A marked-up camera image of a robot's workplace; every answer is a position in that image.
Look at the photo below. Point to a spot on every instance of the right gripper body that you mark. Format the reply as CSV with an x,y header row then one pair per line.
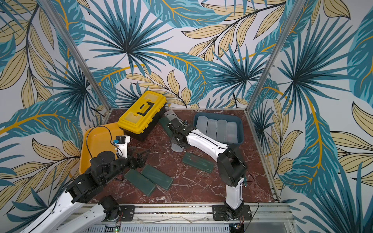
x,y
176,126

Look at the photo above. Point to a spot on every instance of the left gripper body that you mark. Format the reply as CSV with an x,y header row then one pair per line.
x,y
122,164

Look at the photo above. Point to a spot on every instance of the clear case stack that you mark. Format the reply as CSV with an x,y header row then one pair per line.
x,y
232,132
177,147

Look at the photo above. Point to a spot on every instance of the clear ribbed case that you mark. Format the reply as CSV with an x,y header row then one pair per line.
x,y
201,124

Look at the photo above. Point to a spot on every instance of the clear case with red pen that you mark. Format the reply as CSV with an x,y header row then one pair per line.
x,y
212,128

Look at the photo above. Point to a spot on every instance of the clear rectangular case front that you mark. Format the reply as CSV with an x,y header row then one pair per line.
x,y
221,135

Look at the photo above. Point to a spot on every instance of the green pencil case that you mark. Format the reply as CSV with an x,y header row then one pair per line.
x,y
164,122
198,162
157,177
138,180

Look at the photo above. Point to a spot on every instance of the clear case with barcode label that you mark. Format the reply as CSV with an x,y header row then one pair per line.
x,y
170,115

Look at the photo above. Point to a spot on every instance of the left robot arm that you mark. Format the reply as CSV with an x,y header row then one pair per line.
x,y
78,193

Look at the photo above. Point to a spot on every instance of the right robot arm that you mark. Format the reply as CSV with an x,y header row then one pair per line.
x,y
231,165

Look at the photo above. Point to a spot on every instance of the yellow plastic tray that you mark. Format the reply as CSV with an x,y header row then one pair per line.
x,y
97,140

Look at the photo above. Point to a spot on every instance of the yellow black toolbox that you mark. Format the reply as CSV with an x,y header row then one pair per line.
x,y
141,118

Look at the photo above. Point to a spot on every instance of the teal plastic tray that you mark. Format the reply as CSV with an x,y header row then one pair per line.
x,y
228,118

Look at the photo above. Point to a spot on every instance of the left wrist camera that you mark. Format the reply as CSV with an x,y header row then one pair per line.
x,y
121,145

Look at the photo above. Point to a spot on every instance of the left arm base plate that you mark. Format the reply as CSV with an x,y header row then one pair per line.
x,y
119,213

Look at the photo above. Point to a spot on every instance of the aluminium front rail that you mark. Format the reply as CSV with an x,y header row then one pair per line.
x,y
183,218

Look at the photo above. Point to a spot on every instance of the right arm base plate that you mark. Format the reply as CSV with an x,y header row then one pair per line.
x,y
226,213

